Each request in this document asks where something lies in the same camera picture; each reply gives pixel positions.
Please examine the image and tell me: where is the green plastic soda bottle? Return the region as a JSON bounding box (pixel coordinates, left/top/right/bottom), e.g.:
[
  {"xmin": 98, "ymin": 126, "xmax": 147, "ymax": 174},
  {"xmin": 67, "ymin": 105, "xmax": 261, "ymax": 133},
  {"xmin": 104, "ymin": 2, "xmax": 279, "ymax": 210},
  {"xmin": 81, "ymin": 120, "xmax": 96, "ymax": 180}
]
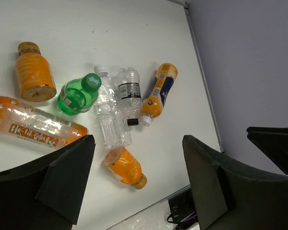
[{"xmin": 57, "ymin": 73, "xmax": 102, "ymax": 115}]

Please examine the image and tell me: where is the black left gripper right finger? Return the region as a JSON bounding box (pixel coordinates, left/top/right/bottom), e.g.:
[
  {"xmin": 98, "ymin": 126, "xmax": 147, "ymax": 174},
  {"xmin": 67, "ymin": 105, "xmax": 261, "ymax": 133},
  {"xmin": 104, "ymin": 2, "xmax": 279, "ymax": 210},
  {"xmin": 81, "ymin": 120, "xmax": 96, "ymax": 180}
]
[{"xmin": 182, "ymin": 135, "xmax": 288, "ymax": 230}]

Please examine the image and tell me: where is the orange juice bottle gold cap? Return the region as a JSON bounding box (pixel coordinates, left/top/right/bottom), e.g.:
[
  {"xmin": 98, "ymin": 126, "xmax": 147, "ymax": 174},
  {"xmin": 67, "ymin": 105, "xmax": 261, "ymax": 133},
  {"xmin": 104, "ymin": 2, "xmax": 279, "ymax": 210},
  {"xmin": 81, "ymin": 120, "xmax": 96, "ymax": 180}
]
[{"xmin": 15, "ymin": 42, "xmax": 57, "ymax": 102}]

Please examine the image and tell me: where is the black base with cables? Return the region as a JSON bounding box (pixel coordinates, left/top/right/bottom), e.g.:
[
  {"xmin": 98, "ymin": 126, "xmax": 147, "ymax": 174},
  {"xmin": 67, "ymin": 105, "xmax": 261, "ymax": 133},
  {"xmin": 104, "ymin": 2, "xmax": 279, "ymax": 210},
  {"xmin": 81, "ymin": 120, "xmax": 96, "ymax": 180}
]
[{"xmin": 166, "ymin": 188, "xmax": 198, "ymax": 230}]

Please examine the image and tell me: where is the orange blue label drink bottle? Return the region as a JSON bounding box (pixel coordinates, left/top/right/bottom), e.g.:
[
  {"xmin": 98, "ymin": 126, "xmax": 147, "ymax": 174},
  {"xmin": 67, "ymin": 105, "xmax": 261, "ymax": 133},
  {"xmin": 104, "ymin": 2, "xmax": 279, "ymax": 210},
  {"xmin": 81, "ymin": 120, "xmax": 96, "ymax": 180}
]
[{"xmin": 141, "ymin": 63, "xmax": 178, "ymax": 127}]

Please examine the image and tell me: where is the clear crushed water bottle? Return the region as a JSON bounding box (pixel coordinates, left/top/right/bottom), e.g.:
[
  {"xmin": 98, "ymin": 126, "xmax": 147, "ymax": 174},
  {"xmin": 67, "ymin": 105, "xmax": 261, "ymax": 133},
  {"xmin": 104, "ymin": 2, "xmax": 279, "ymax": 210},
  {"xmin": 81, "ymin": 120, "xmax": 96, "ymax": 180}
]
[{"xmin": 93, "ymin": 65, "xmax": 132, "ymax": 150}]

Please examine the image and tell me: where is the small orange juice bottle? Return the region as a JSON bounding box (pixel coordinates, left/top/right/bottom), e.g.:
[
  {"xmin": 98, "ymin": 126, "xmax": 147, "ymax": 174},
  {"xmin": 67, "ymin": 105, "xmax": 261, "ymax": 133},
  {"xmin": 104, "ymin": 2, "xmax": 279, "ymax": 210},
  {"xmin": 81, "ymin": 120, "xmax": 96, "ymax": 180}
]
[{"xmin": 103, "ymin": 147, "xmax": 147, "ymax": 190}]

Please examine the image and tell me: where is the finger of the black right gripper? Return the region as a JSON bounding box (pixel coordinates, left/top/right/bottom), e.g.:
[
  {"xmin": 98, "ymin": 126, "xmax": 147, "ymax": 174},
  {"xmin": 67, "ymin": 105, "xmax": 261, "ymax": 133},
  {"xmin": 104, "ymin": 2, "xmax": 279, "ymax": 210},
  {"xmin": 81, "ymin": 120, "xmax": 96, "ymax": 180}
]
[{"xmin": 247, "ymin": 126, "xmax": 288, "ymax": 175}]

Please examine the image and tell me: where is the clear bottle black cap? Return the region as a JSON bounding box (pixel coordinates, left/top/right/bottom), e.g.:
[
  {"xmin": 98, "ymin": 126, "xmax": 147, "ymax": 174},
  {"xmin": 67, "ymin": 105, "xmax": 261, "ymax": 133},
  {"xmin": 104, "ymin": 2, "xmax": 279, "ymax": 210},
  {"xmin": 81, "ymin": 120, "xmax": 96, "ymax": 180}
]
[{"xmin": 116, "ymin": 67, "xmax": 142, "ymax": 126}]

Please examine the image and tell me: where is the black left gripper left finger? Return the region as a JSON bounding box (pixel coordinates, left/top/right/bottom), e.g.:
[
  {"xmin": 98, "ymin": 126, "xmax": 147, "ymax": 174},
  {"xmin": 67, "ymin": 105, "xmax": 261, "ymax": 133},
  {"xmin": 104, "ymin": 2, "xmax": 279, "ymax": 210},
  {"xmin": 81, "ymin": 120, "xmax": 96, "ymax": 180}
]
[{"xmin": 0, "ymin": 135, "xmax": 96, "ymax": 230}]

